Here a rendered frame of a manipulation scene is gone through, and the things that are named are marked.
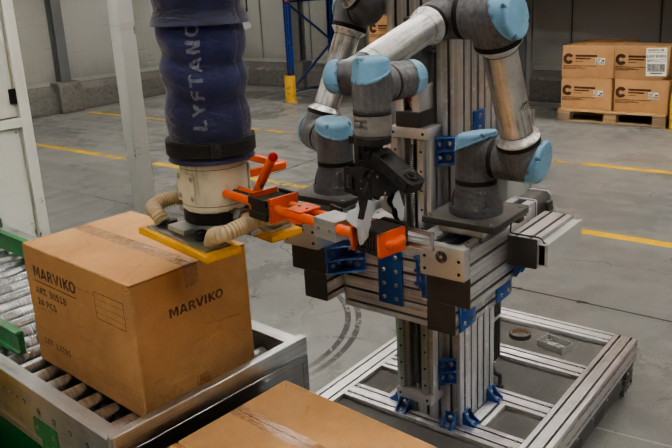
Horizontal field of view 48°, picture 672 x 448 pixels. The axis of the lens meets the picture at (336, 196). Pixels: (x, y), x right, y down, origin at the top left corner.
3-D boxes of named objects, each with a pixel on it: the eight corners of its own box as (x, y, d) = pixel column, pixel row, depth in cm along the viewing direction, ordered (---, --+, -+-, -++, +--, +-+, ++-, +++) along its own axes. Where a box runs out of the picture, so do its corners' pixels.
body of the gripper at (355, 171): (370, 187, 155) (368, 130, 152) (400, 194, 149) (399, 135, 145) (343, 195, 150) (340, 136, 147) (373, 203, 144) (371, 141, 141)
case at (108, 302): (41, 358, 244) (21, 242, 233) (145, 315, 272) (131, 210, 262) (147, 421, 205) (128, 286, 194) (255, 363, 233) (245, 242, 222)
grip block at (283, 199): (247, 217, 175) (245, 193, 174) (280, 208, 182) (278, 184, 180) (268, 225, 169) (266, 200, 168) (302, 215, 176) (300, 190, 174)
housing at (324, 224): (312, 236, 160) (311, 216, 159) (336, 228, 165) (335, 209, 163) (334, 243, 155) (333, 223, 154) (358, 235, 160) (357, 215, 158)
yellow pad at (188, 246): (138, 233, 200) (136, 216, 198) (171, 224, 206) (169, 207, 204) (207, 265, 175) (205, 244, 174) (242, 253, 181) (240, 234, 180)
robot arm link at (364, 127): (400, 113, 144) (369, 119, 139) (400, 136, 145) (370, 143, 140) (372, 109, 150) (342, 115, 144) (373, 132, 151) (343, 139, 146)
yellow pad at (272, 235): (199, 217, 212) (197, 200, 210) (228, 209, 218) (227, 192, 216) (272, 244, 187) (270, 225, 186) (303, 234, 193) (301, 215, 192)
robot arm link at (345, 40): (305, 150, 240) (353, -18, 233) (290, 142, 254) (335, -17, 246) (338, 158, 245) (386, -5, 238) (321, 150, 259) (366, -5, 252)
